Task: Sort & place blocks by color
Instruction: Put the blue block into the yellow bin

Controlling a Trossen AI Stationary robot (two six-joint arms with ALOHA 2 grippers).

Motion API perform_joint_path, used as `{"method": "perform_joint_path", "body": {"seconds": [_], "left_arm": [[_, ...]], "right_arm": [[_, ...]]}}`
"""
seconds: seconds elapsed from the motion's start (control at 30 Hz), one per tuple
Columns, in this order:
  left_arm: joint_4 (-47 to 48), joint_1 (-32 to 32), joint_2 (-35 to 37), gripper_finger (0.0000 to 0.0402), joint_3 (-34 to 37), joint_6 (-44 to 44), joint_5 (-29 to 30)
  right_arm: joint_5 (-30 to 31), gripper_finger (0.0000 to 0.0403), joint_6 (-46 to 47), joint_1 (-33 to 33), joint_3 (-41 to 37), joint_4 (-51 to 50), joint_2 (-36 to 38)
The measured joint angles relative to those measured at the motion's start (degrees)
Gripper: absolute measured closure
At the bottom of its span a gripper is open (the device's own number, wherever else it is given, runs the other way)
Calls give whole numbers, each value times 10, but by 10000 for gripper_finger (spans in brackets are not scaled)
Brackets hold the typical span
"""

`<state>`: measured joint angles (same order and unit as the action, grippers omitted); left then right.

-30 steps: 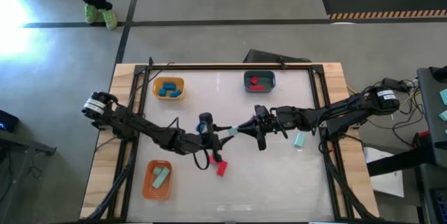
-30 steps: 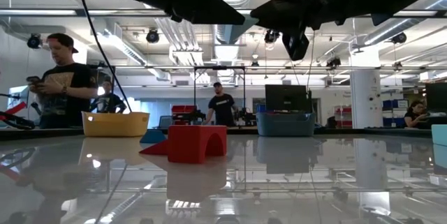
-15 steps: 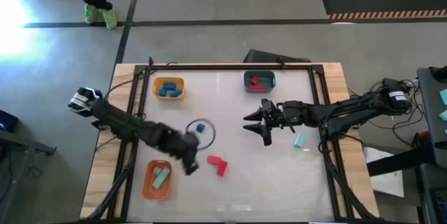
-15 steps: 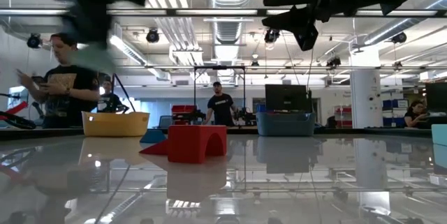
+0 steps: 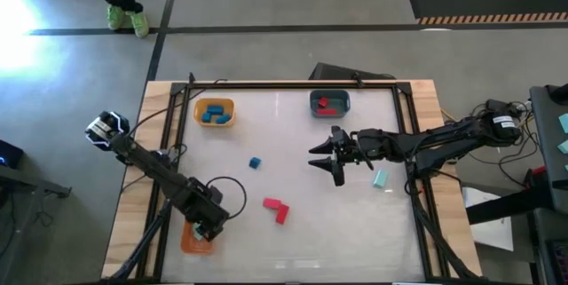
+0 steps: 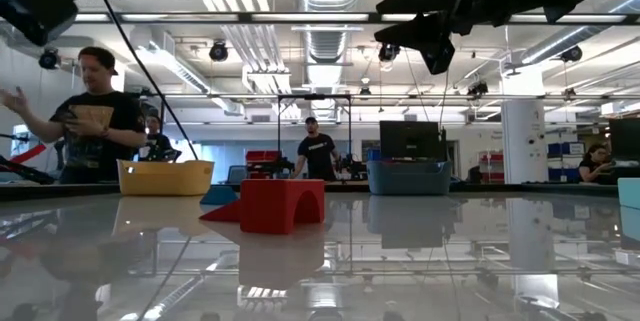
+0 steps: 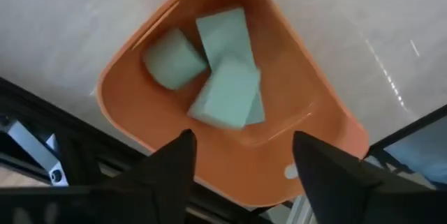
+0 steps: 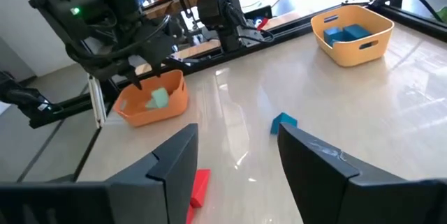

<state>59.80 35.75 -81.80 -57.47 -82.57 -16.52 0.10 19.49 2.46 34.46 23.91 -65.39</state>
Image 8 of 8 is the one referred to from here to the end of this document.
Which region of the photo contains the mint green block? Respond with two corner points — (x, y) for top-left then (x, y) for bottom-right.
(150, 87), (170, 110)

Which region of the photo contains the orange plastic bin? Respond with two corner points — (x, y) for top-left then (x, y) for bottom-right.
(113, 69), (189, 128)

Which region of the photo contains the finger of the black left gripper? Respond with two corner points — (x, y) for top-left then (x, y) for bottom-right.
(149, 61), (163, 77)
(124, 68), (143, 90)

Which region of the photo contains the yellow plastic bin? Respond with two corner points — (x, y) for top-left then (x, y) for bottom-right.
(310, 4), (395, 68)

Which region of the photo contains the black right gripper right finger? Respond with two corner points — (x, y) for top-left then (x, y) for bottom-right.
(277, 122), (420, 224)

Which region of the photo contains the black aluminium table frame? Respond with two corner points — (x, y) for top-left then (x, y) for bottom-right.
(27, 0), (447, 129)

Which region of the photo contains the red wooden block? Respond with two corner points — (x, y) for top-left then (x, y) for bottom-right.
(189, 168), (212, 209)

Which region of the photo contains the silver metal bracket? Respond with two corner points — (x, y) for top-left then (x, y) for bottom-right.
(87, 73), (108, 129)

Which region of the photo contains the blue wooden block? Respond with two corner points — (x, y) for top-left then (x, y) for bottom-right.
(342, 24), (372, 42)
(323, 27), (345, 47)
(270, 112), (298, 135)

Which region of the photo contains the black side stand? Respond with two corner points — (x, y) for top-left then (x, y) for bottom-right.
(0, 70), (73, 130)

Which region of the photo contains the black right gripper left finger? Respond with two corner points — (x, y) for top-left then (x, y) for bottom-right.
(104, 123), (200, 224)

